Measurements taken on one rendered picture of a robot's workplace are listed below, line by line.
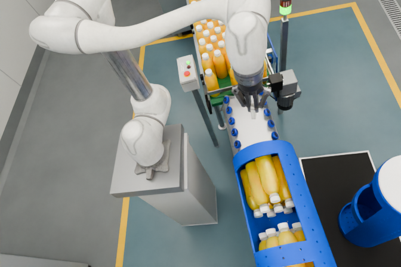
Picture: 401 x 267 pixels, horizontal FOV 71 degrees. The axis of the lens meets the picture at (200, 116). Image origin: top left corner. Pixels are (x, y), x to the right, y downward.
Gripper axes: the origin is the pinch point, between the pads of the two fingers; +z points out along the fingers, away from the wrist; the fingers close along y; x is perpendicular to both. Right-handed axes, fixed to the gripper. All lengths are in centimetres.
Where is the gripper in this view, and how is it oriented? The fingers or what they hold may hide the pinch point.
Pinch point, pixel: (253, 111)
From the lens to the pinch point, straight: 102.9
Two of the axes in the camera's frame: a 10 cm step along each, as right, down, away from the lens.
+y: 9.5, 0.8, -3.0
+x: 2.2, -8.6, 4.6
